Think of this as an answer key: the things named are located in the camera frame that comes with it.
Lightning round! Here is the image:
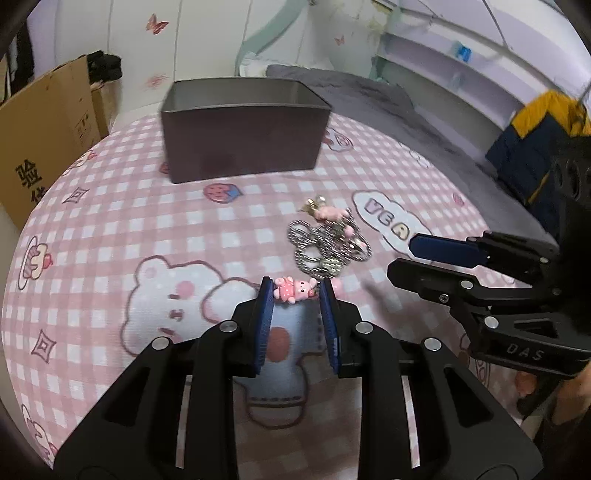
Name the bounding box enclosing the pink checkered tablecloth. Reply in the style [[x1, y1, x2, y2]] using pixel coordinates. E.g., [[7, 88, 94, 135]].
[[1, 114, 535, 479]]

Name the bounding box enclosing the grey metal tin box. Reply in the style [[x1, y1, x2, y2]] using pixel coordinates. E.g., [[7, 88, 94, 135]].
[[160, 77, 332, 184]]

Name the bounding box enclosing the pink bear charm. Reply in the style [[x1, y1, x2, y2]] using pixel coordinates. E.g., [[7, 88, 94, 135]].
[[273, 276, 321, 305]]

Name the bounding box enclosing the white pillow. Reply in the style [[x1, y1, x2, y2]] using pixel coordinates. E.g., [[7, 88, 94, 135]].
[[238, 59, 270, 78]]

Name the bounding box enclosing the grey duvet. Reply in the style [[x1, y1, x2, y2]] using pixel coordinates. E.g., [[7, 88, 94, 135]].
[[266, 64, 554, 243]]

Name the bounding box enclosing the large cardboard box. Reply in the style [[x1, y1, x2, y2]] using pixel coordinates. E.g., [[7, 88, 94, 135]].
[[1, 56, 100, 229]]

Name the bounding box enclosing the black bag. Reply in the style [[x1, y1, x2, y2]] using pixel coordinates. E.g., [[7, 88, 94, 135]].
[[86, 50, 122, 84]]

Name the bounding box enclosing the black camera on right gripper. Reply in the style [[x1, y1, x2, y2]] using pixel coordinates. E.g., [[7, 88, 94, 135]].
[[551, 136, 590, 306]]

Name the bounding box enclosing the yellow and navy jacket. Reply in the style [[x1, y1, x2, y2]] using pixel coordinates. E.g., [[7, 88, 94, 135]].
[[486, 90, 590, 236]]

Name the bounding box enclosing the right hand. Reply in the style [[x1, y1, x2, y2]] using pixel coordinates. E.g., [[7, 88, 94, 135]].
[[515, 365, 590, 425]]

